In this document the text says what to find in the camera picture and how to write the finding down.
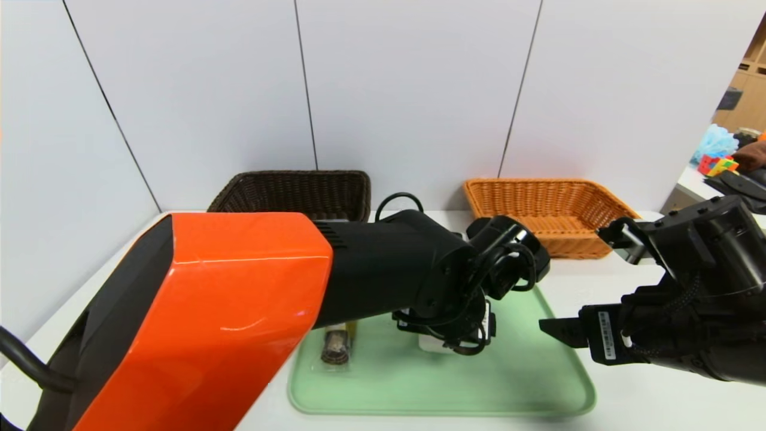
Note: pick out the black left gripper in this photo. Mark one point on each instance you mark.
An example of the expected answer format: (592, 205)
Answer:
(486, 320)

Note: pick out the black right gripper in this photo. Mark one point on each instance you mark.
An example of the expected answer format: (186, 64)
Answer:
(604, 335)

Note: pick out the white soap bar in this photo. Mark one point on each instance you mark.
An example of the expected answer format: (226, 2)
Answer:
(432, 345)

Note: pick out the Ferrero Rocher chocolate pack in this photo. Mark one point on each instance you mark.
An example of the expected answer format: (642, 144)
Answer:
(336, 347)

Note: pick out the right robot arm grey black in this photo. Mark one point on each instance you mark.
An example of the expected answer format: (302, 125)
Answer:
(712, 287)

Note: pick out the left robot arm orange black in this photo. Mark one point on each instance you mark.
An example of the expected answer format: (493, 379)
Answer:
(209, 311)

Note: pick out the orange wicker basket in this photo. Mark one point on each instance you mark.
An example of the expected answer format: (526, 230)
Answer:
(550, 209)

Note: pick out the dark brown wicker basket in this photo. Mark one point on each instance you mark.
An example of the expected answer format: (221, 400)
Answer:
(299, 191)

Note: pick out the light green plastic tray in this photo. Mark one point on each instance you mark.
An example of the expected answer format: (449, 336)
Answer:
(520, 377)

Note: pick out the white side table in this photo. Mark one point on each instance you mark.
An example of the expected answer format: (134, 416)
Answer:
(694, 191)

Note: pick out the colourful puzzle cube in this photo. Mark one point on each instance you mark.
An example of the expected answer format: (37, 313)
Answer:
(717, 165)

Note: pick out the blue fluffy bath sponge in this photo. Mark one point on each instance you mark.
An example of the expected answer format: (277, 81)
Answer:
(715, 143)

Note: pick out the brown cloth item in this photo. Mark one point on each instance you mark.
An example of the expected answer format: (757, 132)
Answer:
(753, 157)

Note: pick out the wooden shelf unit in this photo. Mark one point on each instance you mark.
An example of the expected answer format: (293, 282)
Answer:
(751, 90)

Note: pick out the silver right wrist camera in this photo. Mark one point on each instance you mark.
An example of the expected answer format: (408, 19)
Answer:
(628, 242)

